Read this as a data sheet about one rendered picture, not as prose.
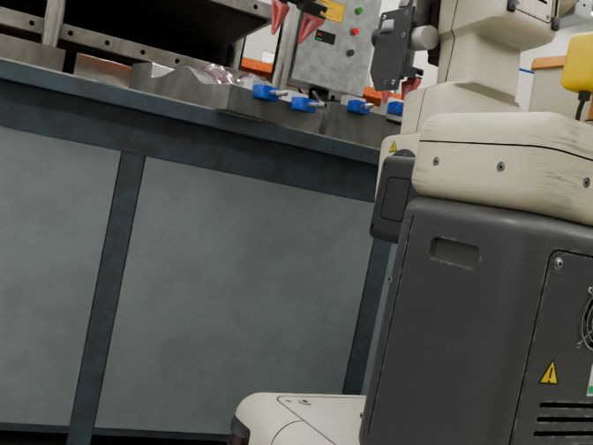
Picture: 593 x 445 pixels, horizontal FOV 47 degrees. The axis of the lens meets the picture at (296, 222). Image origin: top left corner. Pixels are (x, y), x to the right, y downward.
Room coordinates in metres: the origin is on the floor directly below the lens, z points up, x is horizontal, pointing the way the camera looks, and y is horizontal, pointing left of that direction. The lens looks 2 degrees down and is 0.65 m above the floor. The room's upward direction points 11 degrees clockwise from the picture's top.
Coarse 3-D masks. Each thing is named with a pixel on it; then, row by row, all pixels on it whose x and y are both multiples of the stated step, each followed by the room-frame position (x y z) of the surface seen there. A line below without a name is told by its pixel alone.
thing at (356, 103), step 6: (342, 96) 1.69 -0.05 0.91; (348, 96) 1.66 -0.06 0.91; (354, 96) 1.67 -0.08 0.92; (342, 102) 1.68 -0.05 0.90; (348, 102) 1.66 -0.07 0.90; (354, 102) 1.63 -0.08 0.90; (360, 102) 1.63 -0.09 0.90; (366, 102) 1.64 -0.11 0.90; (348, 108) 1.66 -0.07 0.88; (354, 108) 1.63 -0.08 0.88; (360, 108) 1.63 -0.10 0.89; (366, 108) 1.61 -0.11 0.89; (372, 108) 1.59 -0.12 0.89; (360, 114) 1.66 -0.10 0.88; (366, 114) 1.64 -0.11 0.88
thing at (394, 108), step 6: (390, 102) 1.70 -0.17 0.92; (396, 102) 1.67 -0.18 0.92; (402, 102) 1.68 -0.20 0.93; (384, 108) 1.72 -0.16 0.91; (390, 108) 1.69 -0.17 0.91; (396, 108) 1.67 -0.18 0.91; (402, 108) 1.67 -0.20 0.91; (384, 114) 1.71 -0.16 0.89; (390, 114) 1.71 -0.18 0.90; (396, 114) 1.70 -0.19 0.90; (390, 120) 1.73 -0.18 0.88; (396, 120) 1.72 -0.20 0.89
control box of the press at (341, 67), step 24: (336, 0) 2.56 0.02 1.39; (360, 0) 2.60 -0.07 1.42; (336, 24) 2.57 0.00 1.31; (360, 24) 2.60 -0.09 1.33; (312, 48) 2.54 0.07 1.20; (336, 48) 2.58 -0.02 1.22; (360, 48) 2.61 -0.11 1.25; (312, 72) 2.55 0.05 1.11; (336, 72) 2.58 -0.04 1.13; (360, 72) 2.62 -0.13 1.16; (312, 96) 2.62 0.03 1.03; (336, 96) 2.73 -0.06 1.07; (360, 96) 2.63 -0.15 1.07
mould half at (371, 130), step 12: (336, 108) 1.65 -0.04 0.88; (324, 120) 1.66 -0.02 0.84; (336, 120) 1.65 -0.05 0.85; (348, 120) 1.66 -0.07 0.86; (360, 120) 1.67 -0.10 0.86; (372, 120) 1.68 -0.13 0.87; (384, 120) 1.70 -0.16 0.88; (324, 132) 1.64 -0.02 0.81; (336, 132) 1.65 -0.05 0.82; (348, 132) 1.66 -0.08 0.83; (360, 132) 1.67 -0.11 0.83; (372, 132) 1.69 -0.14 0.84; (384, 132) 1.70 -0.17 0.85; (396, 132) 1.71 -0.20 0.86; (372, 144) 1.69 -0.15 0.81
